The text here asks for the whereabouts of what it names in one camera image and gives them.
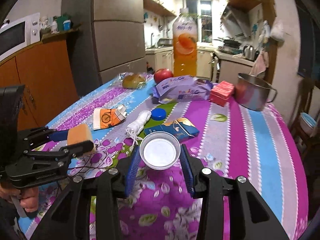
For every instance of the blue cigarette pack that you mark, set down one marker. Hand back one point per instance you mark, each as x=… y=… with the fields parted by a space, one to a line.
x=180 y=128

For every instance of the grey refrigerator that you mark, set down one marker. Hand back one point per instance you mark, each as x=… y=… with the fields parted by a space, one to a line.
x=115 y=30

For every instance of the kitchen window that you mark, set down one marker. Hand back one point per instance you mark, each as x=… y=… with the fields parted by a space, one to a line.
x=205 y=15

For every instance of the orange print small carton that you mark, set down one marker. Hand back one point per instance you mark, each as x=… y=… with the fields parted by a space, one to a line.
x=106 y=117

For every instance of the metal kettle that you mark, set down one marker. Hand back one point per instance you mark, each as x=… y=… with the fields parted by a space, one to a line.
x=250 y=52

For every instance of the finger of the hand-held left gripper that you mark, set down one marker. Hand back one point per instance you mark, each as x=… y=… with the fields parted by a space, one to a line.
x=60 y=135
x=80 y=148

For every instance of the red apple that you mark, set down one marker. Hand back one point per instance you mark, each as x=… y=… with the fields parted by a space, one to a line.
x=163 y=75

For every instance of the person's left hand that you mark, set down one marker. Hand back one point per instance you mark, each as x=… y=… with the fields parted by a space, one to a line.
x=30 y=200

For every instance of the purple snack bag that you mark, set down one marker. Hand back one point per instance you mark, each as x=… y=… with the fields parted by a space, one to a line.
x=182 y=90

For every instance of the hanging white plastic bag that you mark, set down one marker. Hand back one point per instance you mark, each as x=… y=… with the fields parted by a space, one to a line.
x=277 y=31

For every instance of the metal pot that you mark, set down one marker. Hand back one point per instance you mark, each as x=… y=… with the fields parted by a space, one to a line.
x=252 y=95

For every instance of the bread in clear bag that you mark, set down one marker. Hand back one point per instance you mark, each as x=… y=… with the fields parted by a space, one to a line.
x=132 y=80

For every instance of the small red box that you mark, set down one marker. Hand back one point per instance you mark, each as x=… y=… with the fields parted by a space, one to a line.
x=221 y=93

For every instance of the hanging pink towel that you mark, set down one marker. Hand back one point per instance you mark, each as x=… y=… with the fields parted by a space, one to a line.
x=260 y=65

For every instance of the blue bottle cap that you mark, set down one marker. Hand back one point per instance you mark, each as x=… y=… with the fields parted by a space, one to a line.
x=158 y=113

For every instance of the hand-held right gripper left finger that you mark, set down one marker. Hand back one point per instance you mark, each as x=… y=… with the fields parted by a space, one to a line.
x=132 y=166

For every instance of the range hood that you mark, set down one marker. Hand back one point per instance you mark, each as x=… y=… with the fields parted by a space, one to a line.
x=236 y=20

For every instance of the black wok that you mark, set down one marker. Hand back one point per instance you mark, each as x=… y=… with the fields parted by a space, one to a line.
x=231 y=42

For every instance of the teal plastic container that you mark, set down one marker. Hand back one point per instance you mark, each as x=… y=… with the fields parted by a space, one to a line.
x=65 y=23

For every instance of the tan sponge block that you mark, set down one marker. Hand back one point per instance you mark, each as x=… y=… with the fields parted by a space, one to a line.
x=78 y=132

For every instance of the orange wooden cabinet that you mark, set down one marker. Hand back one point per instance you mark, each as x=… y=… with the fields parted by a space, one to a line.
x=42 y=75

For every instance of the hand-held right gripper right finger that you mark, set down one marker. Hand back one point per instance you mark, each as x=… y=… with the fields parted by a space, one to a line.
x=188 y=171

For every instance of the orange juice bottle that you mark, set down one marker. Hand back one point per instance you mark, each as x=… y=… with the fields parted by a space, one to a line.
x=185 y=45

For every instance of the white rolled cloth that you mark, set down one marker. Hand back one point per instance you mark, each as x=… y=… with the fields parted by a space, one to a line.
x=138 y=123

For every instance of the light blue bowl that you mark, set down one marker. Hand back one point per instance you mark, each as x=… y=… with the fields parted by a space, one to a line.
x=308 y=123

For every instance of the white microwave oven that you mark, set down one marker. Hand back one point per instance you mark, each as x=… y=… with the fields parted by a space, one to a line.
x=15 y=37

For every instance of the kitchen counter cabinets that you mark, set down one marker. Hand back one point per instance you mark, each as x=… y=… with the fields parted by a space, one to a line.
x=162 y=60

